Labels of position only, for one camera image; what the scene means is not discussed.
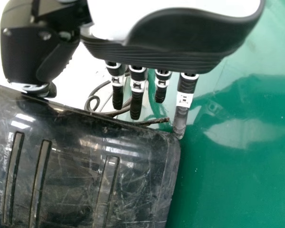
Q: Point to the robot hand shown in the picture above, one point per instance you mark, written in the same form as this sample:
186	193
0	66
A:
171	38

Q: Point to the black oven with glass door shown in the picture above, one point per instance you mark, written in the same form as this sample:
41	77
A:
80	171

